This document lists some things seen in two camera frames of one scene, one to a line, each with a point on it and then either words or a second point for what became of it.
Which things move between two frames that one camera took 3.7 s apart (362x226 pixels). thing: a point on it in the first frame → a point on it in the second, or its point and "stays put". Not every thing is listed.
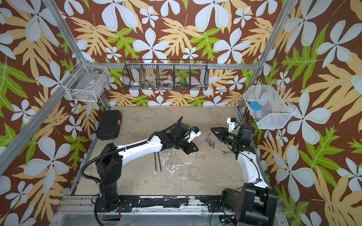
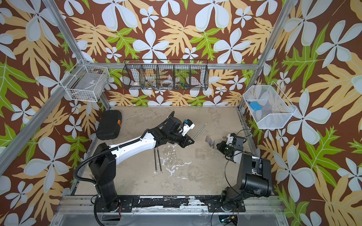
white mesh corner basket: (269, 108) stays put
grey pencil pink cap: (160, 167) stays put
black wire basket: (165, 74) stays put
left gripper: (190, 149) → (185, 141)
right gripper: (223, 135) → (223, 144)
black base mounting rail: (216, 204) stays put
